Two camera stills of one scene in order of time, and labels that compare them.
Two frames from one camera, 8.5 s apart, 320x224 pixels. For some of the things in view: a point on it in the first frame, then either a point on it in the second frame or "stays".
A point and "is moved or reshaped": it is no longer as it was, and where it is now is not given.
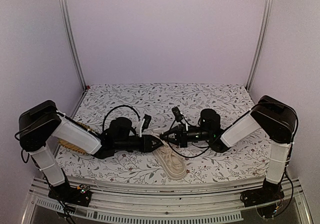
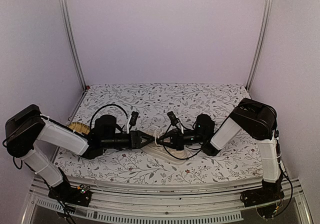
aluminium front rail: [196, 201] stays
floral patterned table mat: [165, 131] stays
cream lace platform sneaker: [168, 158] is moved or reshaped
